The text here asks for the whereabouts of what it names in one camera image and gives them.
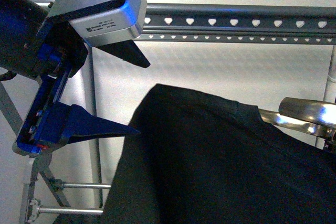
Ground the lower steel rod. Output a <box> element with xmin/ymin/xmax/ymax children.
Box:
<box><xmin>37</xmin><ymin>206</ymin><xmax>103</xmax><ymax>216</ymax></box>

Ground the upper steel rod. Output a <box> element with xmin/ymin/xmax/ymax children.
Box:
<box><xmin>59</xmin><ymin>183</ymin><xmax>111</xmax><ymax>189</ymax></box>

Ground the grey metal rack frame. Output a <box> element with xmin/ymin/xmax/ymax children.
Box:
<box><xmin>1</xmin><ymin>4</ymin><xmax>335</xmax><ymax>223</ymax></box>

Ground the black printed t-shirt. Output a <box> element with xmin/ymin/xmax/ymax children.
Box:
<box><xmin>56</xmin><ymin>84</ymin><xmax>335</xmax><ymax>223</ymax></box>

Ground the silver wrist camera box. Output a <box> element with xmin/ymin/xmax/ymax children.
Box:
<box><xmin>47</xmin><ymin>0</ymin><xmax>147</xmax><ymax>47</ymax></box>

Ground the steel rod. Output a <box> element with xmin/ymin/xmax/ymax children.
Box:
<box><xmin>37</xmin><ymin>206</ymin><xmax>103</xmax><ymax>216</ymax></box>
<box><xmin>59</xmin><ymin>183</ymin><xmax>111</xmax><ymax>189</ymax></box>

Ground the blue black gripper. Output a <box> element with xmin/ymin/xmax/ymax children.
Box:
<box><xmin>13</xmin><ymin>23</ymin><xmax>150</xmax><ymax>157</ymax></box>

